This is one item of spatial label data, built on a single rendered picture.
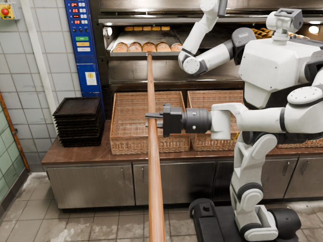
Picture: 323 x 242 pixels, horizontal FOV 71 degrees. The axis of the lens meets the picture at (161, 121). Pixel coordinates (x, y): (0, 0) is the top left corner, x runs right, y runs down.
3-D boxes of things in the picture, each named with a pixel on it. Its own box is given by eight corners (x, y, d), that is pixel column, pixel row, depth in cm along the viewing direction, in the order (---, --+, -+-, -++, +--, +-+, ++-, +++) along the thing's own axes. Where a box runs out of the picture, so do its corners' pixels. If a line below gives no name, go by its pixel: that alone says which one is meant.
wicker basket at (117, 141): (117, 121, 201) (113, 91, 187) (180, 118, 205) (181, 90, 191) (110, 156, 159) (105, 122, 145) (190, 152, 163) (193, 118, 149)
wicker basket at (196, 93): (184, 118, 205) (186, 90, 191) (246, 117, 207) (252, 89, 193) (193, 152, 163) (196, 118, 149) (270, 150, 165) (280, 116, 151)
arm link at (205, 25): (211, 4, 108) (197, 31, 112) (206, -4, 100) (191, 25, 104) (223, 9, 106) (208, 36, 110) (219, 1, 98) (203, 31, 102)
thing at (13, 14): (6, 18, 158) (1, 2, 153) (21, 18, 158) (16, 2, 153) (0, 20, 151) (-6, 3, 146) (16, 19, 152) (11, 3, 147)
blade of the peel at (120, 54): (188, 55, 163) (188, 51, 161) (110, 56, 160) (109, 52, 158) (181, 44, 194) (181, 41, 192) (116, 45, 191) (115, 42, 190)
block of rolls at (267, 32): (233, 33, 243) (234, 27, 241) (277, 32, 246) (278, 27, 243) (257, 45, 191) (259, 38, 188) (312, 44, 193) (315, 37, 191)
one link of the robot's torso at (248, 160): (250, 182, 141) (268, 117, 118) (262, 206, 126) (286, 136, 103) (226, 183, 140) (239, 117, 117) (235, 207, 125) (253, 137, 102)
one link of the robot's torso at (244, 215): (253, 214, 159) (251, 163, 135) (266, 242, 142) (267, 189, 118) (230, 219, 160) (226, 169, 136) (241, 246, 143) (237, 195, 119)
